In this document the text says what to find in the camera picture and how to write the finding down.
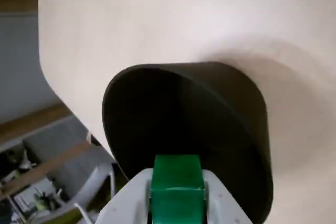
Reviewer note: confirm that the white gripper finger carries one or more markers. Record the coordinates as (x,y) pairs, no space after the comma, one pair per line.
(128,200)
(223,203)

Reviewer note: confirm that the green cube block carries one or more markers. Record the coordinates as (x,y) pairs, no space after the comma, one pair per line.
(177,187)

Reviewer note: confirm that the black pot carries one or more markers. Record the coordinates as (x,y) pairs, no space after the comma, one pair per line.
(183,119)

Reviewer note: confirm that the wooden shelf frame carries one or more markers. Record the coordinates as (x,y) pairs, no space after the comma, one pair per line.
(39,119)

